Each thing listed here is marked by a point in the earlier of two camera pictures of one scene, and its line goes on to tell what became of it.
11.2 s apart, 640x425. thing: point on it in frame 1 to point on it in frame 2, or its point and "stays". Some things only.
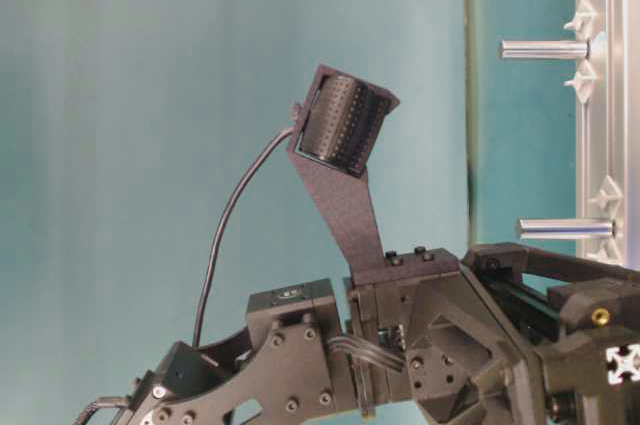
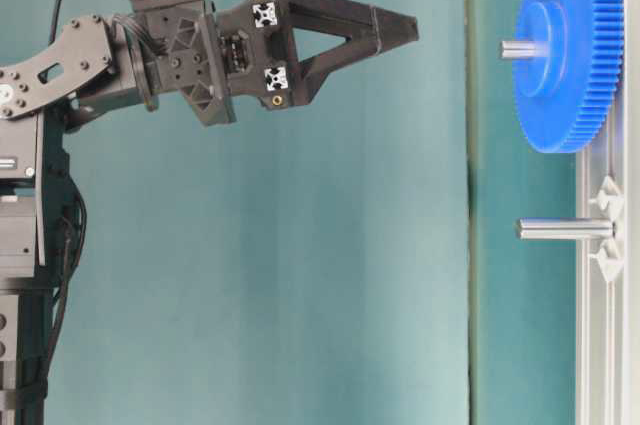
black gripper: x=457 y=334 to x=249 y=48
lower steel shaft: x=565 y=228 stays
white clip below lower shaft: x=609 y=253 stays
